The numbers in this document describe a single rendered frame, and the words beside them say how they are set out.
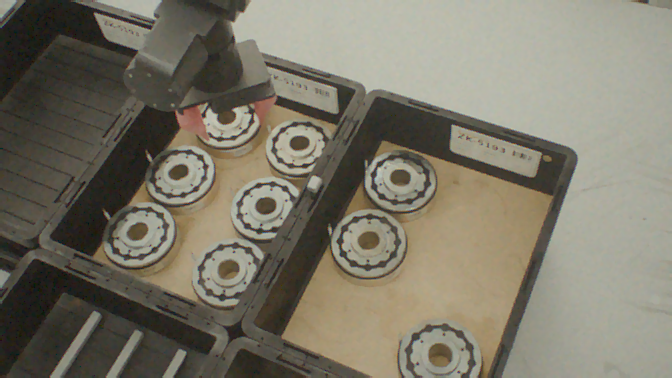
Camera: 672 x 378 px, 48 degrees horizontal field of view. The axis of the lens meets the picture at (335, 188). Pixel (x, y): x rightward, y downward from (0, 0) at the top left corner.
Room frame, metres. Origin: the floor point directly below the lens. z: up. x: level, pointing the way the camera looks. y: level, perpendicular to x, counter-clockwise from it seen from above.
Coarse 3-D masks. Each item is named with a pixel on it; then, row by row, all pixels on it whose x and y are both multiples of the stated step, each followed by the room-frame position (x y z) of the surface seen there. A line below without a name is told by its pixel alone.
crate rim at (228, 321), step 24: (312, 72) 0.73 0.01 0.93; (360, 96) 0.68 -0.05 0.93; (336, 144) 0.60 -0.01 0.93; (96, 168) 0.61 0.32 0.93; (312, 168) 0.57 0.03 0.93; (72, 192) 0.58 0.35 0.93; (288, 216) 0.50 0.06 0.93; (48, 240) 0.51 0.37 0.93; (144, 288) 0.42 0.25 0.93; (192, 312) 0.38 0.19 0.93; (216, 312) 0.38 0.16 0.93; (240, 312) 0.38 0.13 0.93
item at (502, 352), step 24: (384, 96) 0.67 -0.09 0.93; (360, 120) 0.63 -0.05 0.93; (456, 120) 0.61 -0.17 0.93; (480, 120) 0.61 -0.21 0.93; (528, 144) 0.56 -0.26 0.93; (552, 144) 0.55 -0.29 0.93; (336, 168) 0.56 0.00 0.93; (552, 216) 0.45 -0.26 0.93; (288, 240) 0.46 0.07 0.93; (528, 264) 0.39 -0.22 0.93; (264, 288) 0.40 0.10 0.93; (528, 288) 0.36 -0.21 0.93; (264, 336) 0.34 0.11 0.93; (504, 336) 0.30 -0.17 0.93; (312, 360) 0.30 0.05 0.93; (504, 360) 0.27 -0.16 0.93
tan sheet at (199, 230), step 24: (264, 120) 0.74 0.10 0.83; (192, 144) 0.71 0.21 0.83; (264, 144) 0.69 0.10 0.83; (240, 168) 0.65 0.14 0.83; (264, 168) 0.65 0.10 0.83; (144, 192) 0.63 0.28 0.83; (192, 216) 0.58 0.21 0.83; (216, 216) 0.57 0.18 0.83; (192, 240) 0.54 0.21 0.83; (216, 240) 0.53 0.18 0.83; (192, 264) 0.50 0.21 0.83; (168, 288) 0.47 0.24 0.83; (192, 288) 0.47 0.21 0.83
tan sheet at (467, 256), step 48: (384, 144) 0.66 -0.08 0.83; (480, 192) 0.55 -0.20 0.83; (528, 192) 0.54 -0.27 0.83; (432, 240) 0.49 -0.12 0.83; (480, 240) 0.48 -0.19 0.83; (528, 240) 0.47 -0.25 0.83; (336, 288) 0.44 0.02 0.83; (384, 288) 0.43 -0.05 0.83; (432, 288) 0.42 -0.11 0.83; (480, 288) 0.41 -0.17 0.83; (288, 336) 0.38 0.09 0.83; (336, 336) 0.37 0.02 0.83; (384, 336) 0.36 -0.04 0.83; (480, 336) 0.34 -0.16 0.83
